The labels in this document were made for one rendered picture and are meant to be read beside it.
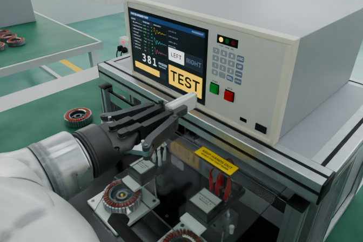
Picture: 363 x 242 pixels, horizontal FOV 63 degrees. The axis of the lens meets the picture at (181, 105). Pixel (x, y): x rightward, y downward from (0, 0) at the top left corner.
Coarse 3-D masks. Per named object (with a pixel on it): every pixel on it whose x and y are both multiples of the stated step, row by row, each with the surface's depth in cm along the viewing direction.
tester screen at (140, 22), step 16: (144, 16) 69; (144, 32) 71; (160, 32) 67; (176, 32) 63; (192, 32) 59; (144, 48) 73; (160, 48) 69; (176, 48) 65; (192, 48) 61; (144, 64) 76; (160, 64) 71; (176, 64) 67; (160, 80) 73
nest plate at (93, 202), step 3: (102, 192) 89; (99, 195) 88; (93, 198) 87; (96, 198) 87; (99, 198) 87; (90, 201) 86; (93, 201) 86; (96, 201) 86; (90, 204) 85; (93, 204) 85; (96, 204) 85; (93, 207) 84
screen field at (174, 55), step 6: (174, 54) 66; (180, 54) 64; (186, 54) 63; (174, 60) 67; (180, 60) 65; (186, 60) 64; (192, 60) 62; (198, 60) 61; (192, 66) 63; (198, 66) 62
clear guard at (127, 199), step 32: (160, 160) 60; (192, 160) 60; (128, 192) 53; (160, 192) 52; (192, 192) 52; (224, 192) 52; (256, 192) 52; (128, 224) 51; (160, 224) 47; (192, 224) 47; (224, 224) 47
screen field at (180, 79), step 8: (176, 72) 68; (184, 72) 66; (176, 80) 69; (184, 80) 67; (192, 80) 65; (200, 80) 63; (184, 88) 68; (192, 88) 66; (200, 88) 64; (200, 96) 65
